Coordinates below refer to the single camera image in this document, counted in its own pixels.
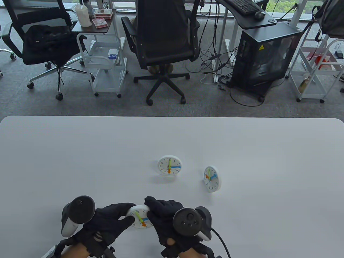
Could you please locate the person's right hand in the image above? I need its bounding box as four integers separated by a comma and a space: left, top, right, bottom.
144, 196, 213, 254

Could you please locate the person's left hand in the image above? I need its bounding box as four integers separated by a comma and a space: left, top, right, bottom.
71, 203, 137, 254

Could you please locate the white teaching clock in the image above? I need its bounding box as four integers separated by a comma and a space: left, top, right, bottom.
157, 155, 182, 176
126, 205, 154, 230
203, 166, 222, 193

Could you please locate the person's left forearm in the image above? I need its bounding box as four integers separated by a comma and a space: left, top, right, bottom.
60, 242, 93, 258

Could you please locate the person's right forearm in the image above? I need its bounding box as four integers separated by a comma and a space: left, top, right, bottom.
179, 247, 207, 258

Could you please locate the black white handheld controller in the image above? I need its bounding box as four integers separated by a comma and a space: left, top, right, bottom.
61, 195, 96, 237
173, 206, 213, 241

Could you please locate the white cart with dark top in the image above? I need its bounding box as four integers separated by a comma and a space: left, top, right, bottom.
71, 9, 128, 98

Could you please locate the black high-back office chair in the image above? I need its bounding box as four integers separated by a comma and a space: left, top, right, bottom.
121, 0, 201, 106

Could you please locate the black bag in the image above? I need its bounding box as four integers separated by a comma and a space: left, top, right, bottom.
23, 25, 81, 58

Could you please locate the yellowish bottle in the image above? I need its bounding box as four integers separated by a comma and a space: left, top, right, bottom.
298, 75, 312, 93

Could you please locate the black computer tower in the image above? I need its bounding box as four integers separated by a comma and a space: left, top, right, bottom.
231, 21, 304, 102

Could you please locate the translucent white container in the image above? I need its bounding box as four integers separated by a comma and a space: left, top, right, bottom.
74, 4, 92, 27

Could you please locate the red patterned box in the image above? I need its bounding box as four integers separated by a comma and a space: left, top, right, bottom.
94, 8, 113, 19

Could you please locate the black desk with white legs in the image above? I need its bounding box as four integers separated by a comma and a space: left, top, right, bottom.
212, 0, 278, 84

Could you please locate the black mesh office chair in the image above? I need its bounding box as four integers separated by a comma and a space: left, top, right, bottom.
1, 0, 95, 101

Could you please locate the orange item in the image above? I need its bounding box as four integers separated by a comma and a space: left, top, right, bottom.
314, 55, 336, 71

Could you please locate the black keyboard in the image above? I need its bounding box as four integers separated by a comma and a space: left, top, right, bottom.
227, 0, 260, 14

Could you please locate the white desk leg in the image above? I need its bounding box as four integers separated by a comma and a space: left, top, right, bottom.
288, 0, 307, 27

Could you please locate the grey backpack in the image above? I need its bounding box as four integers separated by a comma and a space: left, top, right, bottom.
313, 0, 344, 42

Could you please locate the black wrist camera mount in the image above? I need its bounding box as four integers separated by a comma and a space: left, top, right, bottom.
161, 242, 215, 258
40, 236, 117, 258

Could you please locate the black controller cable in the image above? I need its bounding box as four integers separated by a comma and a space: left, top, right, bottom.
211, 228, 232, 258

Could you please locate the tangle of black cables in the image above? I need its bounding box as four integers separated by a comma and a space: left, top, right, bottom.
185, 0, 272, 107

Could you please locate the white wire cart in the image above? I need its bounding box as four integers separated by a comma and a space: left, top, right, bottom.
286, 38, 344, 103

